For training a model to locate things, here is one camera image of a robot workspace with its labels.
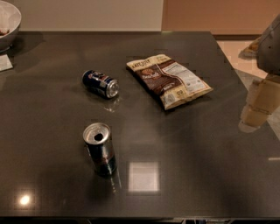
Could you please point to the slim red bull can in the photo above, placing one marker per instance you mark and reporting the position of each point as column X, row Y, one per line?
column 97, row 137

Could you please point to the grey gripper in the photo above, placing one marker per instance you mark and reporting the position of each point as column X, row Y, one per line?
column 270, row 50

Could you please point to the white bowl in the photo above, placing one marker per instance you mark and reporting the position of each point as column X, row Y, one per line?
column 10, row 21

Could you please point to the white paper napkin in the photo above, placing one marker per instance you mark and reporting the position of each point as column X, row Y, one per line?
column 5, row 63

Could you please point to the brown white chip bag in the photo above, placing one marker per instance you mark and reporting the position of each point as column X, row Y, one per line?
column 173, row 83

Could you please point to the blue pepsi can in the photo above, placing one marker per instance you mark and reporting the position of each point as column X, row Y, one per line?
column 100, row 84

